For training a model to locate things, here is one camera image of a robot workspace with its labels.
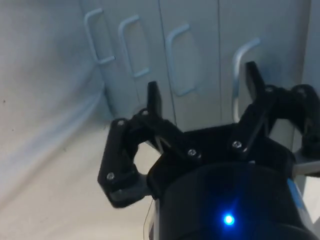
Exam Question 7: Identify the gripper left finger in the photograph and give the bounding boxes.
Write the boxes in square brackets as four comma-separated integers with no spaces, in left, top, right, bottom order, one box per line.
[96,80,202,209]

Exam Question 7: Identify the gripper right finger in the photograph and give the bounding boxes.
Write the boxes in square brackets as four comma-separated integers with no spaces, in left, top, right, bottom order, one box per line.
[226,60,320,161]

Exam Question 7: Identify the white chest of drawers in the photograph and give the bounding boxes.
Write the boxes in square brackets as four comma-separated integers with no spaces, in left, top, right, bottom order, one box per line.
[79,0,320,181]

